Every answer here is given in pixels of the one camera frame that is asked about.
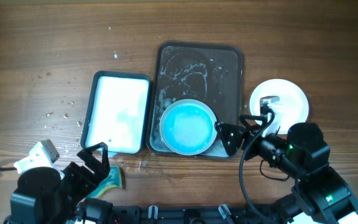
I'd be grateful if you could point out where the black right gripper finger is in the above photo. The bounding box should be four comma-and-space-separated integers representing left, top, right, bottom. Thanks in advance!
239, 114, 268, 129
214, 122, 247, 156

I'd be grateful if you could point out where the green yellow scrubbing sponge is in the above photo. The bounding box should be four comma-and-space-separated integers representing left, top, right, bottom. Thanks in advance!
87, 166, 124, 198

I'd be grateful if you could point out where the white plate blue stain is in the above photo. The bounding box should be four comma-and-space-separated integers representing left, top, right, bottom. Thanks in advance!
249, 79, 309, 137

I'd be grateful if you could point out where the grey plate with blue stain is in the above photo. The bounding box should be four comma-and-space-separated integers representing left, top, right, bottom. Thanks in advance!
159, 99, 217, 156

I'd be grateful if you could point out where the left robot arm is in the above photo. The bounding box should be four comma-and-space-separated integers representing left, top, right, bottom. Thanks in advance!
4, 142, 110, 224

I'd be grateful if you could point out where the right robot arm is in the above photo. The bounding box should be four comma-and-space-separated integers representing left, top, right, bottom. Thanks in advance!
214, 111, 358, 223

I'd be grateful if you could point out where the large dark brown tray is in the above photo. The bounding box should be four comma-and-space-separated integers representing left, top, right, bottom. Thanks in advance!
145, 41, 244, 156

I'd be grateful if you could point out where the small dark soapy water tray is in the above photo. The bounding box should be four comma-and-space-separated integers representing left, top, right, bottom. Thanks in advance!
80, 71, 151, 154

